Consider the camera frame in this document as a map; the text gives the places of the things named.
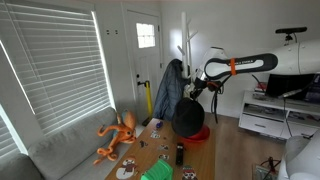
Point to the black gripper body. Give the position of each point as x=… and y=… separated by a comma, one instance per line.
x=200, y=86

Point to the black felt hat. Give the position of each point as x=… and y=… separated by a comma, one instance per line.
x=188, y=116

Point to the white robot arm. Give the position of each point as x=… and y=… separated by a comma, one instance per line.
x=290, y=60

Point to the white coat stand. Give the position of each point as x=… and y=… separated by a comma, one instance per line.
x=184, y=40

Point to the dark blue quilted jacket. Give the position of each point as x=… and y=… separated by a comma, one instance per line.
x=170, y=90

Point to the yellow black floor tool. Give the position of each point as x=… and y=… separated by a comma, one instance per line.
x=149, y=100

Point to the red bowl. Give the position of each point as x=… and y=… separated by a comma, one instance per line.
x=201, y=136

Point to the small blue object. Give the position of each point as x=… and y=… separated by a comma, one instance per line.
x=159, y=125

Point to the white door with window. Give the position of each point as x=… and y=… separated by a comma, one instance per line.
x=146, y=66

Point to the white figure sticker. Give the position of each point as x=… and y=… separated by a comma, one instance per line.
x=155, y=134

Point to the grey rectangular sticker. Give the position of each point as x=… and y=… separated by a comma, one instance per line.
x=163, y=157
x=163, y=147

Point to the black remote control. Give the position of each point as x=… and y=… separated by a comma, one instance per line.
x=180, y=154

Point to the stacked books with red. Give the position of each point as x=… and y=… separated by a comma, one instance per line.
x=260, y=89

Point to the small dark sticker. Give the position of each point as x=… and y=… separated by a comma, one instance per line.
x=143, y=143

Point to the white media cabinet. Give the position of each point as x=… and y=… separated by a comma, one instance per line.
x=263, y=123

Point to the orange octopus plush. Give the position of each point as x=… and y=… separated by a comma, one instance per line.
x=123, y=131

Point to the red green holiday sticker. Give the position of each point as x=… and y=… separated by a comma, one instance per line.
x=189, y=173

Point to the green plastic toy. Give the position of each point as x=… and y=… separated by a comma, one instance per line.
x=158, y=170

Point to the black monitor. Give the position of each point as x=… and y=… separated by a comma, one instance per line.
x=286, y=85

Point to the grey metal rod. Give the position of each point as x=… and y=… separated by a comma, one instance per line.
x=290, y=93

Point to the snowman sticker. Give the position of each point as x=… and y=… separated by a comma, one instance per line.
x=127, y=167

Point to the grey sofa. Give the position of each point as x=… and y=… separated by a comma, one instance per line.
x=66, y=146

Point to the large white window blinds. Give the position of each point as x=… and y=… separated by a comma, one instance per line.
x=56, y=66

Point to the small white window blinds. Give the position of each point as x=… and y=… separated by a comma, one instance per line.
x=6, y=140

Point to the black camera on mount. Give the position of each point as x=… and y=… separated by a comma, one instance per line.
x=290, y=30

